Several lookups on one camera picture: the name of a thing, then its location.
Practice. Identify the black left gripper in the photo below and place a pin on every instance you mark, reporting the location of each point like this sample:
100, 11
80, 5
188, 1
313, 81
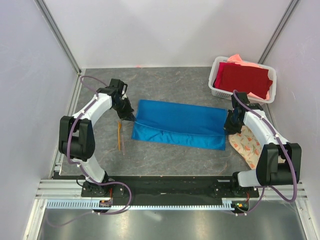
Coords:
127, 115

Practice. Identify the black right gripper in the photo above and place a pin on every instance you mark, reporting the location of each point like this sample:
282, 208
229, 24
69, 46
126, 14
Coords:
229, 129

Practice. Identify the blue cloth napkin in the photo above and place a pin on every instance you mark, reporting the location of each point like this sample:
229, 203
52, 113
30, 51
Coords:
180, 124

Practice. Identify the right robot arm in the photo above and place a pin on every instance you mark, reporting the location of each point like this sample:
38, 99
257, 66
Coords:
272, 159

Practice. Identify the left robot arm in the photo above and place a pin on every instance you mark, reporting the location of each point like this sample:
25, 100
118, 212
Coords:
76, 132

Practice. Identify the orange plastic fork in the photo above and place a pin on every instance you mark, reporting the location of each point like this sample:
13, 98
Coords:
119, 135

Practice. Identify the white plastic basket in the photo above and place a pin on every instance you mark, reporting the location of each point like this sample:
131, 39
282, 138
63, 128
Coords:
227, 95

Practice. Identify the floral oval placemat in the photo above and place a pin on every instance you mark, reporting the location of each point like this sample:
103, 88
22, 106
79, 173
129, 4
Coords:
246, 144

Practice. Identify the red cloth in basket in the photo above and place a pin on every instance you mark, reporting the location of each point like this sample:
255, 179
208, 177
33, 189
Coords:
251, 80

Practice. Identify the salmon cloth in basket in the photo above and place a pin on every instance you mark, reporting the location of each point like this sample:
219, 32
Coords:
236, 59

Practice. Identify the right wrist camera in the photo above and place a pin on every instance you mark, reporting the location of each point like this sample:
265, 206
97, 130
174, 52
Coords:
239, 97

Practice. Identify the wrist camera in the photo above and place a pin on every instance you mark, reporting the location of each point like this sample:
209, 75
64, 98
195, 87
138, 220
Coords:
118, 85
239, 97

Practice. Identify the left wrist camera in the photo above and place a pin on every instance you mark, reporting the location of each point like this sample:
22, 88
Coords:
118, 85

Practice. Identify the right aluminium corner post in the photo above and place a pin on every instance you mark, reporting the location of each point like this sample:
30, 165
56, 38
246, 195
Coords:
289, 11

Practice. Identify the aluminium corner post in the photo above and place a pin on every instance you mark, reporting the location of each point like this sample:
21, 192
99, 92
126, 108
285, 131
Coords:
57, 33
289, 11

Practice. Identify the left aluminium corner post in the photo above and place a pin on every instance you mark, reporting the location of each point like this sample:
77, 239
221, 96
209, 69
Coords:
57, 33

